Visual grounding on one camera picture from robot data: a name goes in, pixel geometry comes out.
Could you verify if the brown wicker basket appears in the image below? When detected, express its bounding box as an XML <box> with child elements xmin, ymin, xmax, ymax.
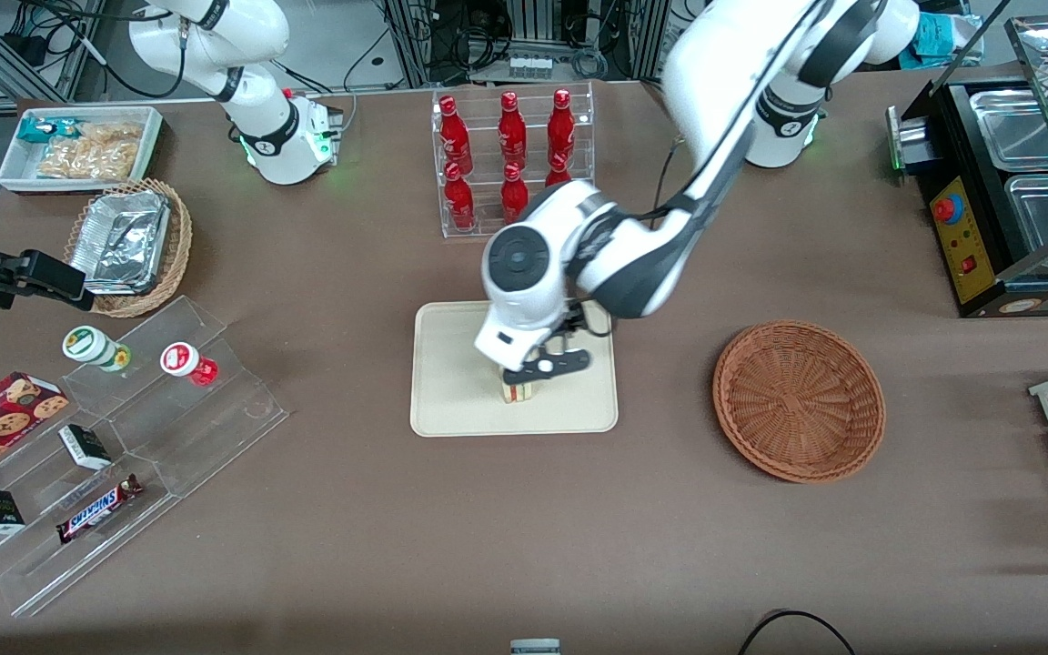
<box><xmin>712</xmin><ymin>319</ymin><xmax>887</xmax><ymax>484</ymax></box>

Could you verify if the red lid cup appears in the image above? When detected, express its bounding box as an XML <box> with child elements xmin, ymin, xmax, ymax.
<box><xmin>160</xmin><ymin>341</ymin><xmax>220</xmax><ymax>388</ymax></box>

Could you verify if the green lid cup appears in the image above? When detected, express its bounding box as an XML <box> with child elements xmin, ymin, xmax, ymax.
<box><xmin>62</xmin><ymin>325</ymin><xmax>132</xmax><ymax>374</ymax></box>

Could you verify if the teal snack packet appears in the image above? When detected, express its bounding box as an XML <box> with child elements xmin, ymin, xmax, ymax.
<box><xmin>16</xmin><ymin>116</ymin><xmax>88</xmax><ymax>145</ymax></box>

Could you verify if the black table cable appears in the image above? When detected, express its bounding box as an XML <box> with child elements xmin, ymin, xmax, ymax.
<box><xmin>738</xmin><ymin>610</ymin><xmax>857</xmax><ymax>655</ymax></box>

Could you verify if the clear acrylic bottle rack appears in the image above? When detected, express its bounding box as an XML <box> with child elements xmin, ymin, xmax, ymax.
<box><xmin>431</xmin><ymin>82</ymin><xmax>596</xmax><ymax>239</ymax></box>

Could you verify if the Snickers chocolate bar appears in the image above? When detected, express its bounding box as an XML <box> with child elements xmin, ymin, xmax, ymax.
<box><xmin>55</xmin><ymin>475</ymin><xmax>145</xmax><ymax>545</ymax></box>

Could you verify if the light wicker basket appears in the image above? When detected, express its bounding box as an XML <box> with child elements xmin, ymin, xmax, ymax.
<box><xmin>65</xmin><ymin>178</ymin><xmax>194</xmax><ymax>319</ymax></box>

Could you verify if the clear bag of crackers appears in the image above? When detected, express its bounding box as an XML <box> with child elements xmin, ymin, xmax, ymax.
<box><xmin>78</xmin><ymin>121</ymin><xmax>145</xmax><ymax>148</ymax></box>
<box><xmin>37</xmin><ymin>138</ymin><xmax>138</xmax><ymax>181</ymax></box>

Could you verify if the clear acrylic stepped shelf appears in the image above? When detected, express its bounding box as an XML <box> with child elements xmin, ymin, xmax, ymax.
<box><xmin>0</xmin><ymin>294</ymin><xmax>290</xmax><ymax>618</ymax></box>

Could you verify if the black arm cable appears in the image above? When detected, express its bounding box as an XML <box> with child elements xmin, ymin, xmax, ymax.
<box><xmin>650</xmin><ymin>135</ymin><xmax>700</xmax><ymax>221</ymax></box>

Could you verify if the teal cloth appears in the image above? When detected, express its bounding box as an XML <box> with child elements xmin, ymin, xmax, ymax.
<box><xmin>911</xmin><ymin>11</ymin><xmax>982</xmax><ymax>66</ymax></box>

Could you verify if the white rectangular snack tray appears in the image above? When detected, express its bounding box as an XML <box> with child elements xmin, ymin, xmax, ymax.
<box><xmin>0</xmin><ymin>106</ymin><xmax>165</xmax><ymax>194</ymax></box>

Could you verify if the beige plastic tray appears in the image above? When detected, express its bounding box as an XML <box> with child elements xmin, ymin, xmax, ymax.
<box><xmin>409</xmin><ymin>297</ymin><xmax>620</xmax><ymax>438</ymax></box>

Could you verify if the stack of foil containers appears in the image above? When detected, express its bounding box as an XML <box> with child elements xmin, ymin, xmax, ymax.
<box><xmin>69</xmin><ymin>189</ymin><xmax>172</xmax><ymax>297</ymax></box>

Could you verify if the black food warmer appliance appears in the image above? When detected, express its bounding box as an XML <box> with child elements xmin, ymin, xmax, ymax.
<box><xmin>888</xmin><ymin>14</ymin><xmax>1048</xmax><ymax>319</ymax></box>

